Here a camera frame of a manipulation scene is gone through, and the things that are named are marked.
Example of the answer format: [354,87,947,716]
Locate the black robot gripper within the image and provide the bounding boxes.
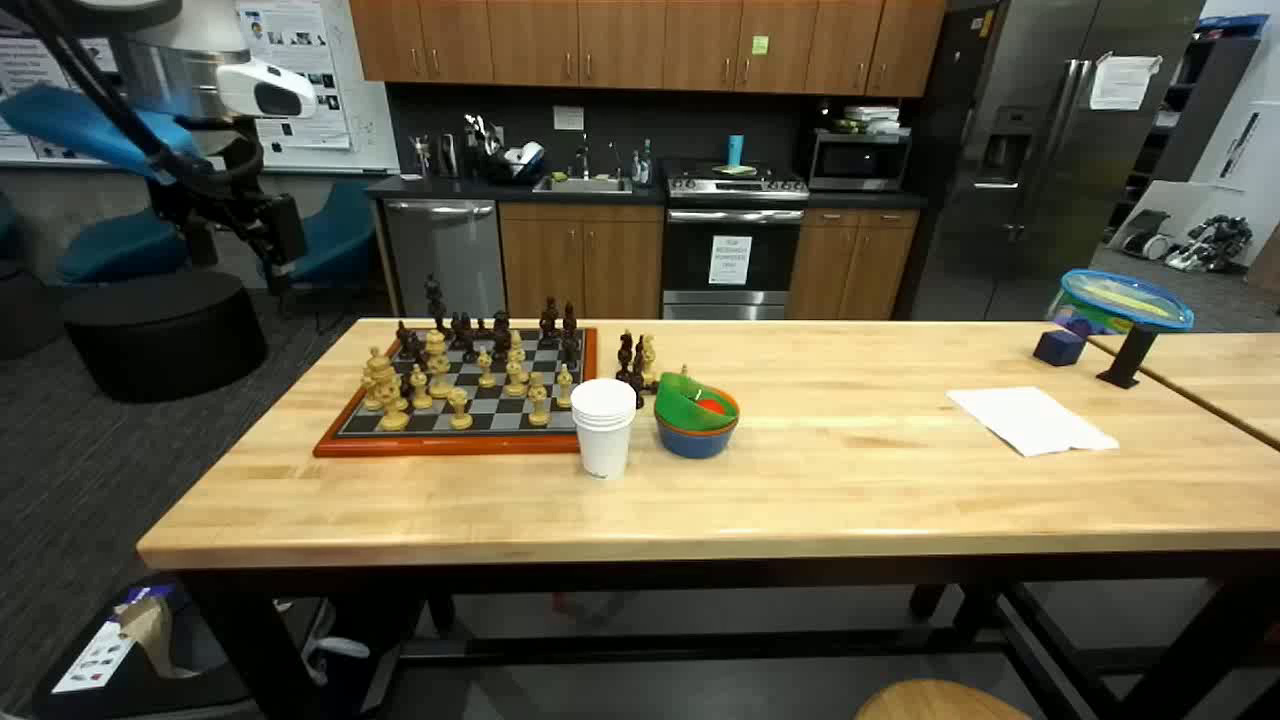
[149,185,309,293]

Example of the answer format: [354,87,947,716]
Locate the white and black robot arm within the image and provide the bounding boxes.
[0,0,318,293]

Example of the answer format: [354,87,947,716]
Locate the black round ottoman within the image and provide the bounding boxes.
[65,268,269,402]

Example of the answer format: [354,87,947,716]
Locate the stainless steel dishwasher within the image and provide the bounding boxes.
[382,195,504,317]

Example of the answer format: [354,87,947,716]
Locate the wooden framed chess board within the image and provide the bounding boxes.
[315,327,597,457]

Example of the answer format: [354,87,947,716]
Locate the dark captured chess piece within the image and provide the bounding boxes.
[617,332,634,380]

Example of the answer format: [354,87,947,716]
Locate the white paper cup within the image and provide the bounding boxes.
[570,380,634,480]

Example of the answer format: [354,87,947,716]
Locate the stainless steel oven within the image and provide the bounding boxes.
[658,165,806,319]

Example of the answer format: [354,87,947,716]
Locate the stacked green and blue bowls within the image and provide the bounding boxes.
[655,371,741,461]

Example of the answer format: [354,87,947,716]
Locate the black microwave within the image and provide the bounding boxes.
[806,128,911,194]

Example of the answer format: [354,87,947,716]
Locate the stainless steel refrigerator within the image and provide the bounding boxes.
[900,0,1202,319]

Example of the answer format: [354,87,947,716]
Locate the white paper sheet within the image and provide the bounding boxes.
[952,390,1112,457]

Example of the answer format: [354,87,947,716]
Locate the round wooden stool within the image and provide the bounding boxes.
[856,680,1027,720]

